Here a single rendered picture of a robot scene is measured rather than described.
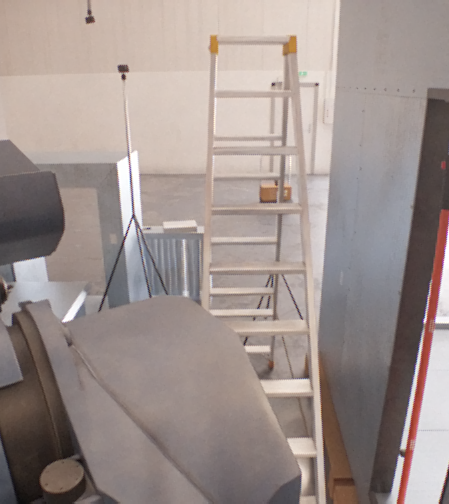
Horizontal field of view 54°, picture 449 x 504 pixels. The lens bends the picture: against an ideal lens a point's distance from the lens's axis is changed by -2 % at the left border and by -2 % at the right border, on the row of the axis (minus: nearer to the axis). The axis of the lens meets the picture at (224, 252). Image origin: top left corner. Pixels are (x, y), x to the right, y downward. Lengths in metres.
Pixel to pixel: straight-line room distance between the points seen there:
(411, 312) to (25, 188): 1.41
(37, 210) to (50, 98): 10.76
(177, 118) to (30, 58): 3.78
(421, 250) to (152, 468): 1.33
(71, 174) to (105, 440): 3.19
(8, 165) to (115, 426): 1.07
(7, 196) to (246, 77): 10.01
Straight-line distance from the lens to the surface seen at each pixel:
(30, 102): 12.38
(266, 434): 0.69
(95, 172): 3.67
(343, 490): 2.68
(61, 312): 3.35
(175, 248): 4.53
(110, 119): 11.71
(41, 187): 1.47
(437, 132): 1.67
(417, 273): 1.79
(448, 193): 1.55
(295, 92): 1.88
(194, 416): 0.69
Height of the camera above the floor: 2.13
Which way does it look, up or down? 21 degrees down
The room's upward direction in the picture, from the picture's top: straight up
